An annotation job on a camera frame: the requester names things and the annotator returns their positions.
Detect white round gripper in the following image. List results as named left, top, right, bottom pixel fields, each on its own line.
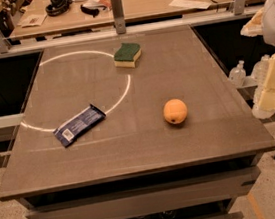
left=240, top=0, right=275, bottom=119

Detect blue rxbar blueberry wrapper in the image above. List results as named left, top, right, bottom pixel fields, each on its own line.
left=53, top=104, right=106, bottom=147

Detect clear plastic bottle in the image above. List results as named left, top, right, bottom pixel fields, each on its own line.
left=251, top=54, right=270, bottom=86
left=229, top=60, right=246, bottom=87

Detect white paper sheet right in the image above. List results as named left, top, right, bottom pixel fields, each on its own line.
left=169, top=0, right=210, bottom=10

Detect white paper sheet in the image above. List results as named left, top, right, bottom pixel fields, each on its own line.
left=169, top=0, right=210, bottom=10
left=19, top=14, right=47, bottom=28

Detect orange fruit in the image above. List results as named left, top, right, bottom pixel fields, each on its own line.
left=163, top=99, right=188, bottom=125

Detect green yellow sponge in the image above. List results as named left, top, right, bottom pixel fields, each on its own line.
left=113, top=42, right=141, bottom=68

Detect black sunglasses case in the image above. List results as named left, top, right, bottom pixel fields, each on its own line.
left=81, top=4, right=107, bottom=17

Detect black headphones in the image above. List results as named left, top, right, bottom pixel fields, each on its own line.
left=46, top=0, right=72, bottom=17

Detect white paper sheet left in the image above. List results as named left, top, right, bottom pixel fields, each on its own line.
left=19, top=14, right=47, bottom=28

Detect grey metal bracket middle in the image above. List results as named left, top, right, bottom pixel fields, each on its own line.
left=111, top=0, right=126, bottom=34

